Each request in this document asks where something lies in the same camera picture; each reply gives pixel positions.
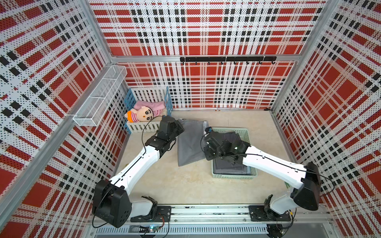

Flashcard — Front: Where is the mint green plastic basket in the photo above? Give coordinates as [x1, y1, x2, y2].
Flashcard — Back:
[212, 127, 258, 179]

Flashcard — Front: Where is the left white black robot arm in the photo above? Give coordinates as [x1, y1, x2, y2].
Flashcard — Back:
[92, 116, 185, 228]

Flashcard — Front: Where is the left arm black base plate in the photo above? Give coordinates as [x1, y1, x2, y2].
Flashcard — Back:
[129, 196, 172, 222]

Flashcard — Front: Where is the white blue slatted crate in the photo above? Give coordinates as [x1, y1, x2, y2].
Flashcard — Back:
[124, 87, 173, 134]

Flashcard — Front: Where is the pink plush doll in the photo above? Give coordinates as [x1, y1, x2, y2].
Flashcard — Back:
[125, 101, 167, 123]

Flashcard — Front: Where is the plain grey pillowcase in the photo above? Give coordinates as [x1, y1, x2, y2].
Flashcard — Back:
[178, 119, 208, 167]

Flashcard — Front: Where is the black wall hook rail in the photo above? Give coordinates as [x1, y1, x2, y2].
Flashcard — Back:
[180, 56, 277, 63]

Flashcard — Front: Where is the grey checked pillowcase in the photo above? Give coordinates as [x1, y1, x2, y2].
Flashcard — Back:
[212, 159, 252, 178]

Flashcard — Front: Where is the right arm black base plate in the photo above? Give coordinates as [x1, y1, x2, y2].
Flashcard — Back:
[249, 195, 291, 222]

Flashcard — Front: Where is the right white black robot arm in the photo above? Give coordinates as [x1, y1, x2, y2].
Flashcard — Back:
[201, 128, 321, 216]

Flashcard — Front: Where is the white wire mesh shelf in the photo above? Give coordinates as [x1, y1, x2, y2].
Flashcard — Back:
[73, 65, 127, 127]

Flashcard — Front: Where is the green circuit board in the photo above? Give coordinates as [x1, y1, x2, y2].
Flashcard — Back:
[139, 225, 161, 233]

